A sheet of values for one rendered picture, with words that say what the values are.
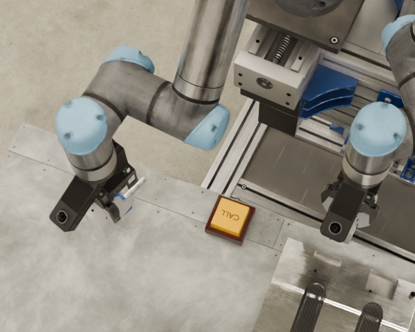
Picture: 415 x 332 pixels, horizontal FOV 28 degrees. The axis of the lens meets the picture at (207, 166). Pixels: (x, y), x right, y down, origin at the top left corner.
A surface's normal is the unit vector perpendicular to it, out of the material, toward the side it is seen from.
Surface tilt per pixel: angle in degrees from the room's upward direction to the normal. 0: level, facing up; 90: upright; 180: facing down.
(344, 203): 29
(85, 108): 0
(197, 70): 54
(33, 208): 0
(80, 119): 0
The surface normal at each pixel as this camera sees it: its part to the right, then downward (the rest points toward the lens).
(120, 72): -0.03, -0.41
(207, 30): -0.34, 0.44
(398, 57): -0.81, 0.01
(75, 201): -0.36, 0.01
